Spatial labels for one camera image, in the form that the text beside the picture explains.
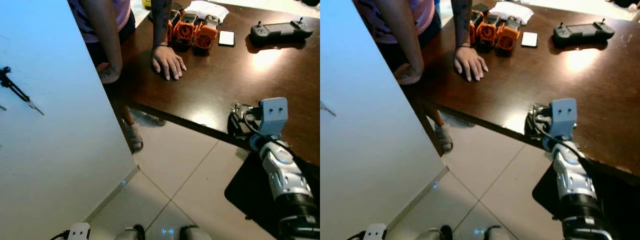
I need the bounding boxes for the keys with black strap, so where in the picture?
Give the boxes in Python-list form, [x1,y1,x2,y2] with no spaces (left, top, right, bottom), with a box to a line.
[232,102,257,120]
[530,103,551,123]

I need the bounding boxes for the person's left hand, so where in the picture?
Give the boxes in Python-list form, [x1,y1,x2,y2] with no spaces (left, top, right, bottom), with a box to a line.
[453,46,489,82]
[151,45,187,82]

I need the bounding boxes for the dark brown wooden table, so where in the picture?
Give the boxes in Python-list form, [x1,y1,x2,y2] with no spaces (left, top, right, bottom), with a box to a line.
[400,0,640,177]
[106,0,321,167]

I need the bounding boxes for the black floor mat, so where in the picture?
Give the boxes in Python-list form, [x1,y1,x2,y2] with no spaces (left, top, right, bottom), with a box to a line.
[531,162,640,240]
[224,150,321,240]

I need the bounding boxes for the grey sneaker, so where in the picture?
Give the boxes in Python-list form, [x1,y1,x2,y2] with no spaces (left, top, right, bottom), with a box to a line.
[447,115,473,129]
[142,112,167,127]
[121,120,145,154]
[434,122,455,155]

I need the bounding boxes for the orange black device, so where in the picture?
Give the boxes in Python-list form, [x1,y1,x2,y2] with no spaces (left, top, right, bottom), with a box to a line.
[496,16,522,53]
[173,11,201,49]
[476,12,502,49]
[166,9,182,44]
[194,15,221,52]
[469,9,485,45]

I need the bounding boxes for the black remote controller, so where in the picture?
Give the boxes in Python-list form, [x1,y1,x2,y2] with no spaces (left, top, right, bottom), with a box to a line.
[552,19,616,50]
[250,17,315,49]

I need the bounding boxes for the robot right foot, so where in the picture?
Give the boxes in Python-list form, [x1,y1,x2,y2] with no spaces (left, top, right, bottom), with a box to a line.
[482,226,516,240]
[179,226,214,240]

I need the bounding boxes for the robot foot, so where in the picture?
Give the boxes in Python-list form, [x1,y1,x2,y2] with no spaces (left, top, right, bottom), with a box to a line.
[179,226,214,240]
[482,226,516,240]
[114,225,146,240]
[415,226,454,240]

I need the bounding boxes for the white cloth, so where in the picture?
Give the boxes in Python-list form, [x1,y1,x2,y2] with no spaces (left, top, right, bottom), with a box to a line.
[489,1,535,26]
[184,0,230,25]

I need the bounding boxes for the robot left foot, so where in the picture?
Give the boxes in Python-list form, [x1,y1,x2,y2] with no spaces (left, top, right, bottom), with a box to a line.
[114,225,146,240]
[415,226,454,240]

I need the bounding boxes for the person's torso in pink shirt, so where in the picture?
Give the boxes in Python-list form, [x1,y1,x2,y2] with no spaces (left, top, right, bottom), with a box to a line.
[67,0,137,67]
[352,0,443,72]

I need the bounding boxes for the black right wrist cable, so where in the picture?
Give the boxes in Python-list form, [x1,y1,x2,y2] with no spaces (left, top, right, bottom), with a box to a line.
[243,113,297,157]
[536,116,588,162]

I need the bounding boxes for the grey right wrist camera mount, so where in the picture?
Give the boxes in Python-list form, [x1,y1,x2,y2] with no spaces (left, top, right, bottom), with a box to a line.
[258,97,290,139]
[548,98,578,140]

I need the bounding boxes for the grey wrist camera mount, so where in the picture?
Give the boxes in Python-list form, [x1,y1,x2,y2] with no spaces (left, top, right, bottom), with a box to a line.
[362,223,389,240]
[258,97,290,139]
[67,222,92,240]
[548,98,578,140]

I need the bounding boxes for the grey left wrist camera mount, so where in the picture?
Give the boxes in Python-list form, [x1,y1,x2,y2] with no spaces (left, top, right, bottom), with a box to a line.
[67,222,92,240]
[362,223,389,240]

